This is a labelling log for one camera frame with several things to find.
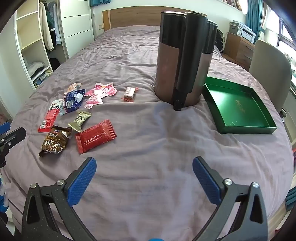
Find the white drawer cabinet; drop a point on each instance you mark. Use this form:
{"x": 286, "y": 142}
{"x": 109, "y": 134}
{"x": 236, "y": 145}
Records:
{"x": 76, "y": 23}

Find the wooden headboard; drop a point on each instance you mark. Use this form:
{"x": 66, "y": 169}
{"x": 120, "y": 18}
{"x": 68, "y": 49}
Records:
{"x": 129, "y": 17}

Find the wooden dresser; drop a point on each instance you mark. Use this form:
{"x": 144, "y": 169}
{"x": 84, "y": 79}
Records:
{"x": 242, "y": 49}

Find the pink cartoon character snack packet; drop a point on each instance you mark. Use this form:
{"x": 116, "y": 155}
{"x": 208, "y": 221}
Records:
{"x": 100, "y": 91}

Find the black backpack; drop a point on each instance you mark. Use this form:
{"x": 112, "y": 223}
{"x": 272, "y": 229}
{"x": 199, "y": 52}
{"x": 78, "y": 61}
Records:
{"x": 219, "y": 41}

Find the white open wardrobe shelf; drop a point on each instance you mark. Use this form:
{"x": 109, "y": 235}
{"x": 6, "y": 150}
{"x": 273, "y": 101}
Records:
{"x": 27, "y": 30}

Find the beige chair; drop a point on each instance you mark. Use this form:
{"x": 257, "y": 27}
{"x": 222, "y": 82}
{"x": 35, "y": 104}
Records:
{"x": 270, "y": 67}

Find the beige hanging jacket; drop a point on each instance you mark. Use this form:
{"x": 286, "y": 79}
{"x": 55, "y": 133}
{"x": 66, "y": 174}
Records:
{"x": 46, "y": 25}

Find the square red snack packet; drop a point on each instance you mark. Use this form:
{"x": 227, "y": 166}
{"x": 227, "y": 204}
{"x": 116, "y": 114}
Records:
{"x": 96, "y": 136}

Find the pink striped snack packet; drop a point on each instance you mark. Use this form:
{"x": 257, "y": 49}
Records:
{"x": 74, "y": 87}

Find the long red snack packet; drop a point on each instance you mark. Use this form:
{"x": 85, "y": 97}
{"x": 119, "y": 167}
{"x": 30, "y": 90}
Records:
{"x": 49, "y": 115}

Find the brown and black cylindrical appliance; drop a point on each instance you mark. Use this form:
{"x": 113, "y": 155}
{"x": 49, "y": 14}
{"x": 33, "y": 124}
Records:
{"x": 166, "y": 69}

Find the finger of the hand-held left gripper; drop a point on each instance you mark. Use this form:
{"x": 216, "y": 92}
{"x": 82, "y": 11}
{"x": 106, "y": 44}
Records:
{"x": 4, "y": 127}
{"x": 15, "y": 136}

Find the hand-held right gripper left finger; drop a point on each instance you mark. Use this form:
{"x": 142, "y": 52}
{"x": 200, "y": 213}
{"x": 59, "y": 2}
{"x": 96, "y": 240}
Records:
{"x": 81, "y": 180}

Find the teal curtain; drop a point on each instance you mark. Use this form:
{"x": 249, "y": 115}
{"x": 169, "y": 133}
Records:
{"x": 253, "y": 14}
{"x": 99, "y": 2}

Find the brown snack packet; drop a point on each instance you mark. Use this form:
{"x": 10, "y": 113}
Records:
{"x": 55, "y": 141}

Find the green cardboard tray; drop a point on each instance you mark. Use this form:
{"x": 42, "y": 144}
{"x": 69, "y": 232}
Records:
{"x": 235, "y": 109}

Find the white printer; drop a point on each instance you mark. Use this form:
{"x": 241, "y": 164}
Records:
{"x": 245, "y": 32}

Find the beige snack packet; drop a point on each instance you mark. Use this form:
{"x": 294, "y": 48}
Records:
{"x": 129, "y": 93}
{"x": 79, "y": 120}

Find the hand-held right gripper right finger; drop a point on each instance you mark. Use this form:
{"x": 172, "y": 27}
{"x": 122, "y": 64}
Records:
{"x": 205, "y": 180}

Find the blue and white snack packet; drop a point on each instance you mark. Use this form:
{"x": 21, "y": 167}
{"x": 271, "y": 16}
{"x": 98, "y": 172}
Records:
{"x": 72, "y": 100}

